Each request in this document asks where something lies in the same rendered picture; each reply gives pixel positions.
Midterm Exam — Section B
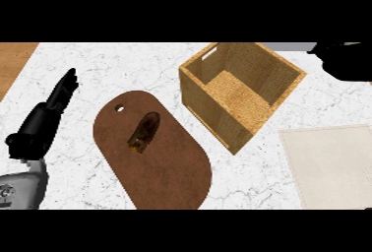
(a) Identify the brown oval cutting board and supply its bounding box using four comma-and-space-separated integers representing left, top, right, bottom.
91, 90, 213, 211

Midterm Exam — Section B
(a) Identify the dark brown oblong object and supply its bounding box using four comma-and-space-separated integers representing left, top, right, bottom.
126, 111, 160, 155

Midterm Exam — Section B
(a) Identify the grey flat strip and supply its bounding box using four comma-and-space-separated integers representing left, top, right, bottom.
261, 42, 318, 52

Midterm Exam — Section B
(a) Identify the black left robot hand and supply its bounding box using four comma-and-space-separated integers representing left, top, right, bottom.
4, 67, 79, 161

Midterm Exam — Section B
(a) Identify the square wicker basket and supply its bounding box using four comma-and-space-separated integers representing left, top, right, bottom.
177, 42, 308, 157

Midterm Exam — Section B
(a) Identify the brown wooden panel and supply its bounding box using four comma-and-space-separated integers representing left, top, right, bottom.
0, 42, 41, 102

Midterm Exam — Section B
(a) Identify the beige placemat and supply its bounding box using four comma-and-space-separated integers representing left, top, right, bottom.
277, 123, 372, 211

